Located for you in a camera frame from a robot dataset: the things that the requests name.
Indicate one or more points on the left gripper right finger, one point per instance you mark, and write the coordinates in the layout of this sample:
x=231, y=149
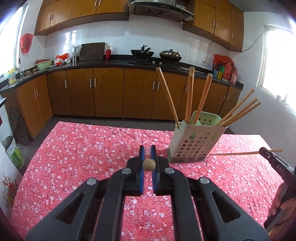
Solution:
x=201, y=210

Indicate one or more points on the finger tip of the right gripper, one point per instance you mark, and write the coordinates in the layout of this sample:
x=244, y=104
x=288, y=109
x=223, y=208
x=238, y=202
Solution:
x=284, y=169

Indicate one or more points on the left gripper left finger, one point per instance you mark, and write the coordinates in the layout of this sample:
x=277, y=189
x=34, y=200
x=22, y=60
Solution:
x=94, y=211

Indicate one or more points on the wooden chopstick from holder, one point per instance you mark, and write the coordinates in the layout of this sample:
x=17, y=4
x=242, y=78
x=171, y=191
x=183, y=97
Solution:
x=236, y=107
x=149, y=165
x=244, y=153

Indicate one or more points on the wooden chopstick holder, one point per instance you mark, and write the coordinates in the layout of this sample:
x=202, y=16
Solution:
x=248, y=108

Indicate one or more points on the person's right hand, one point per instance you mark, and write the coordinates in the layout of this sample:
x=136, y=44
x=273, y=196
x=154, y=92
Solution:
x=290, y=204

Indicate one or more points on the perforated beige utensil holder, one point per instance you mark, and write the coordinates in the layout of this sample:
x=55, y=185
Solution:
x=192, y=142

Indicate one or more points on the white paint bucket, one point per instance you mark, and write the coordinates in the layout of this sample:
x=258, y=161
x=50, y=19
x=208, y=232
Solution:
x=13, y=151

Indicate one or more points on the red packages on counter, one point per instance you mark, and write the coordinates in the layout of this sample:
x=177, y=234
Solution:
x=224, y=69

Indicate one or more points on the red white bag on counter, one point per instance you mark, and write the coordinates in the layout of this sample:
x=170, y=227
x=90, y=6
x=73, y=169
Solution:
x=62, y=59

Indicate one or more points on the yellow detergent bottle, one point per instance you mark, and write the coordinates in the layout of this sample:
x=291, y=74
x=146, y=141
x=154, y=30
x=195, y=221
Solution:
x=12, y=76

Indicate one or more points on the green basin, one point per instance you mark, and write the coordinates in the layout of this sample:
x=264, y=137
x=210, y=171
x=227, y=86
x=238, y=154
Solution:
x=43, y=64

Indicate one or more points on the black wok with lid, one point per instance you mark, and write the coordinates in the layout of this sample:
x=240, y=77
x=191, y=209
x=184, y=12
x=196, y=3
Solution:
x=170, y=56

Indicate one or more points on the dark cutting board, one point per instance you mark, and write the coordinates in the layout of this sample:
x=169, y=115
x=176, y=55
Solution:
x=92, y=51

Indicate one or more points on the red bottle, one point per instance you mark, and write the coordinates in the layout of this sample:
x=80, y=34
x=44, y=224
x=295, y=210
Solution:
x=108, y=53

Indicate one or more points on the black wok left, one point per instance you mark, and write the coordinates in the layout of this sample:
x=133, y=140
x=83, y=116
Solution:
x=143, y=54

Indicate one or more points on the range hood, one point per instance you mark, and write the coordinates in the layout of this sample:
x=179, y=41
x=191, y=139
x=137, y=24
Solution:
x=160, y=9

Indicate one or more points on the red plastic bag on wall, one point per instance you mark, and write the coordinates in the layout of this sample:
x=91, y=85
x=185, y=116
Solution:
x=25, y=42

